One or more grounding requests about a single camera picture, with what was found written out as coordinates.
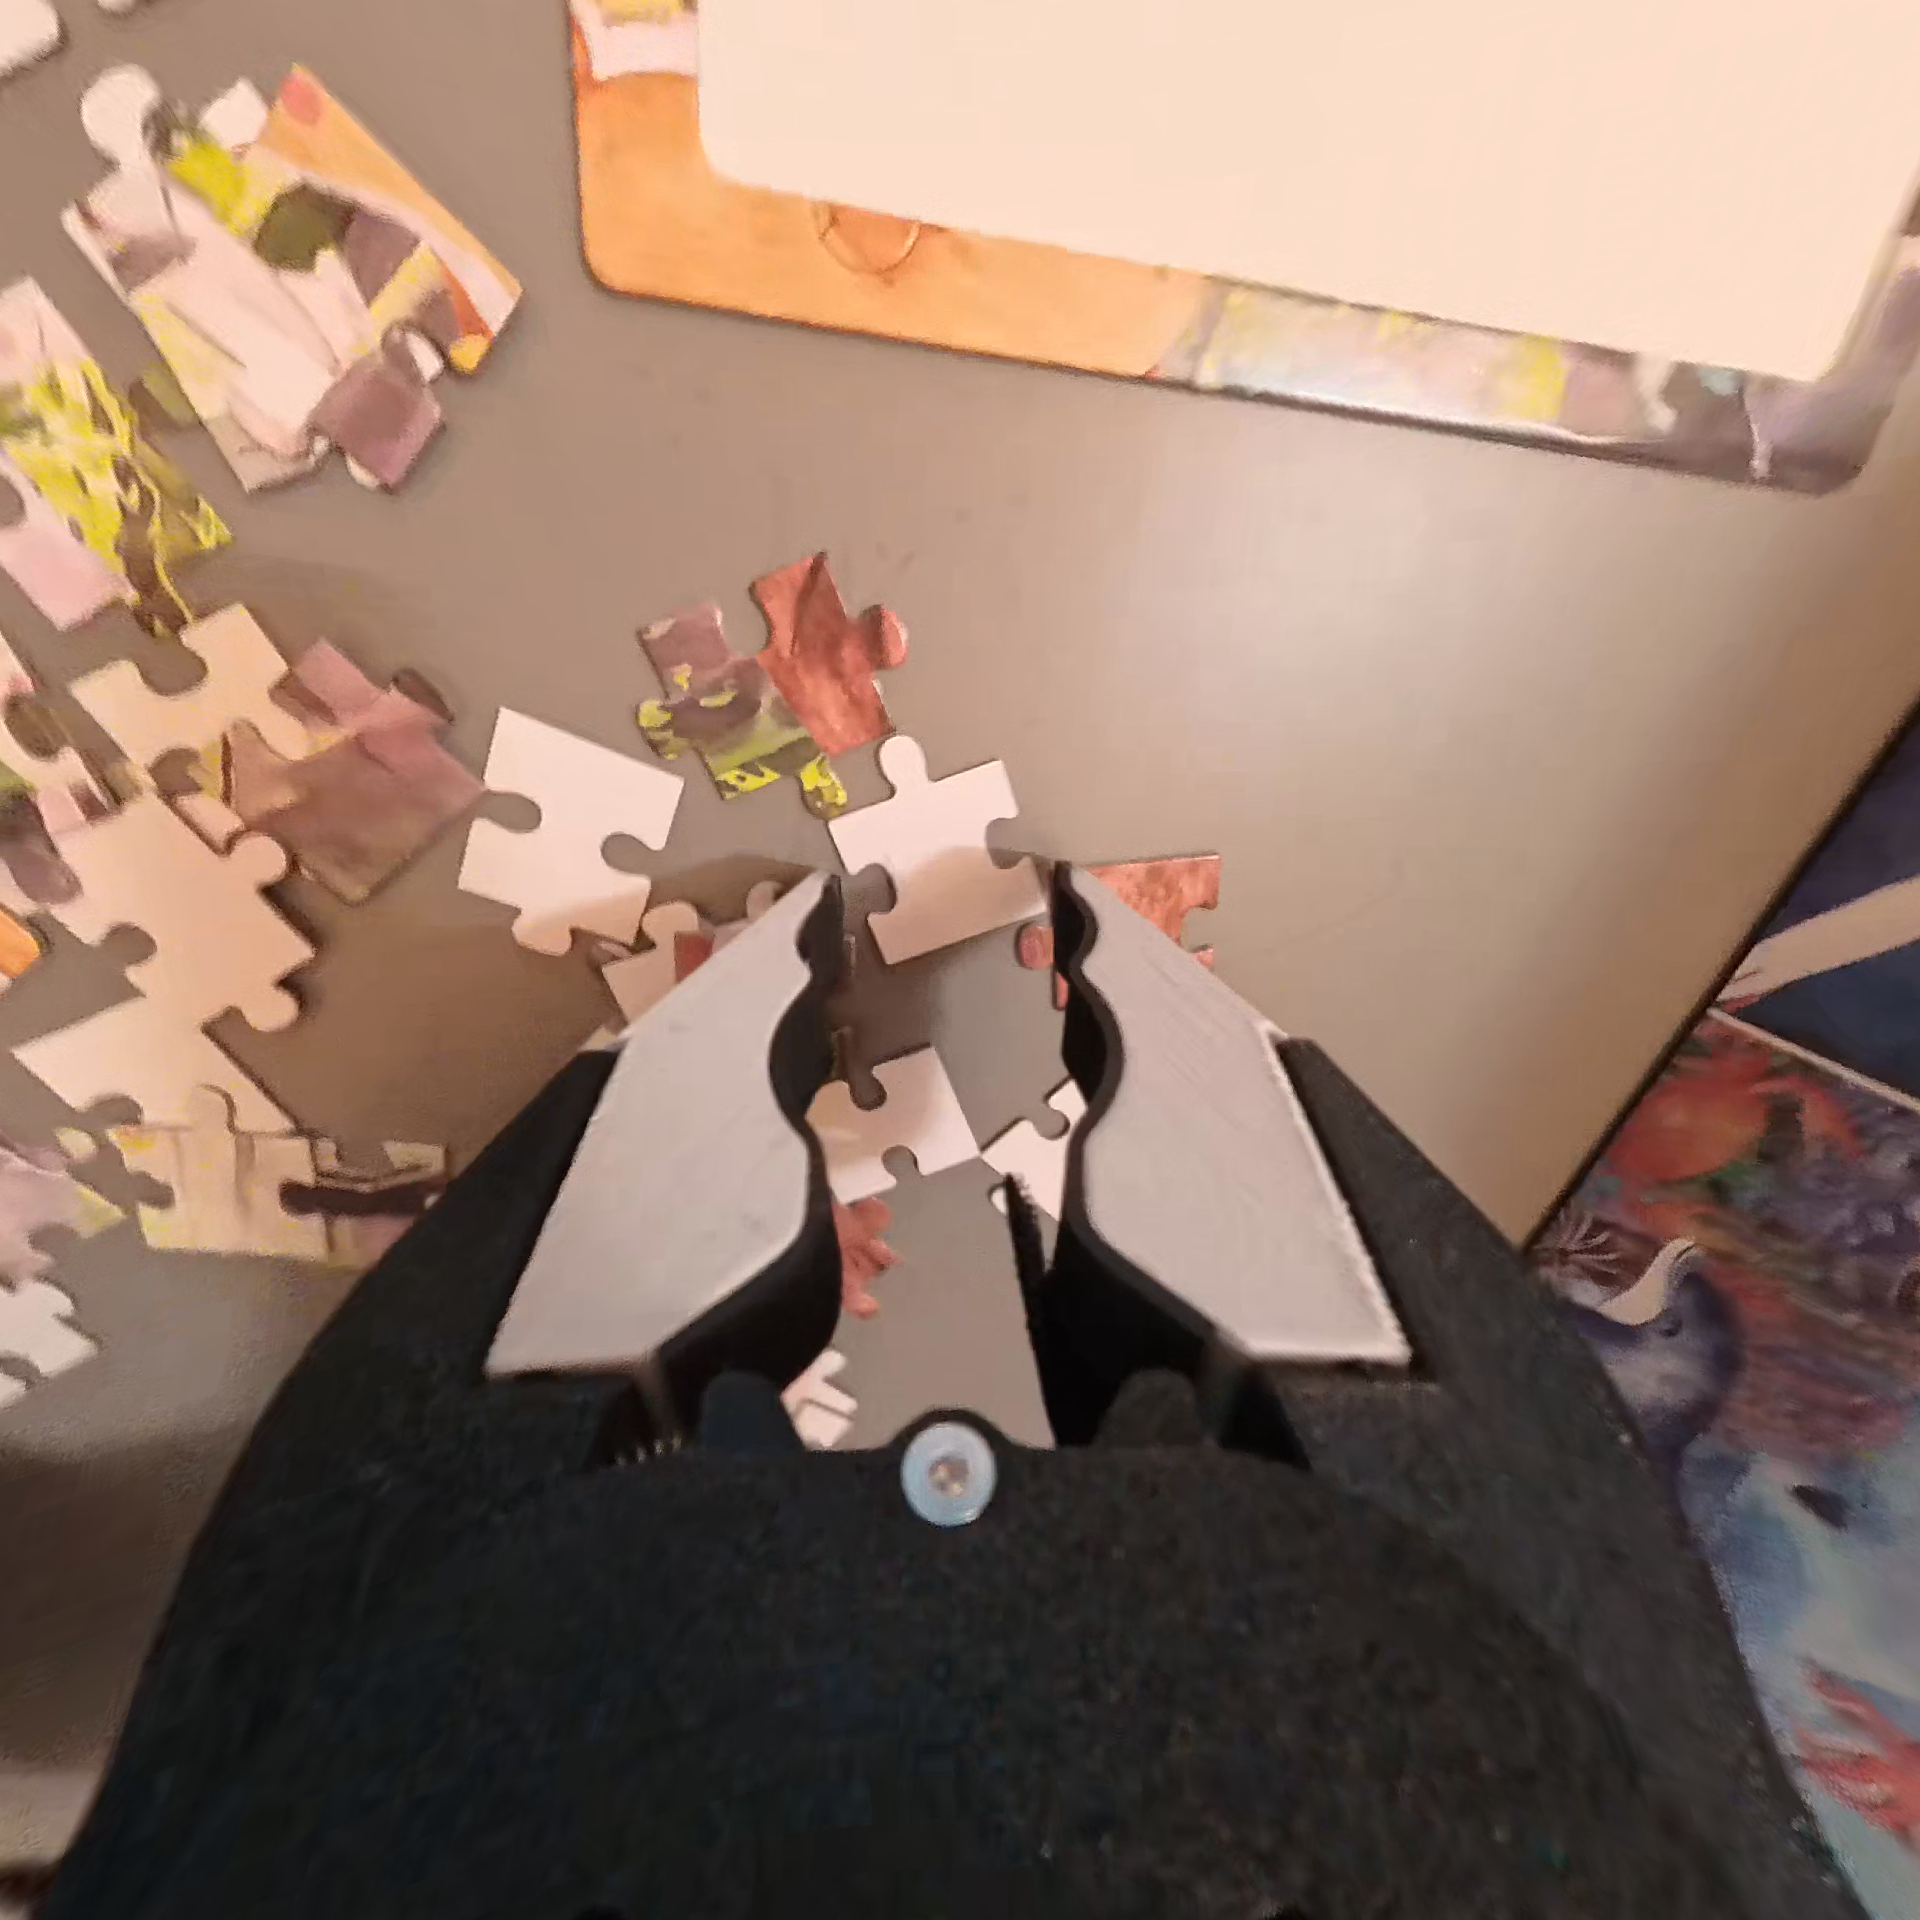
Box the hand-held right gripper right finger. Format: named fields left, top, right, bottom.
left=1042, top=861, right=1413, bottom=1442

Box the grey desk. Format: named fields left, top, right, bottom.
left=0, top=0, right=1920, bottom=1834

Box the pink-brown jigsaw piece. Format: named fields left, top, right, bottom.
left=1019, top=854, right=1226, bottom=1009

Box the pile of jigsaw pieces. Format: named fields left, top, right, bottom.
left=0, top=0, right=1051, bottom=1449

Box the colourful printed puzzle box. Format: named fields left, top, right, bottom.
left=1527, top=736, right=1920, bottom=1920

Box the animal jigsaw puzzle board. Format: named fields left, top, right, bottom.
left=566, top=0, right=1920, bottom=497

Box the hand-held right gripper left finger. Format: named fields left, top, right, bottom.
left=483, top=873, right=848, bottom=1426

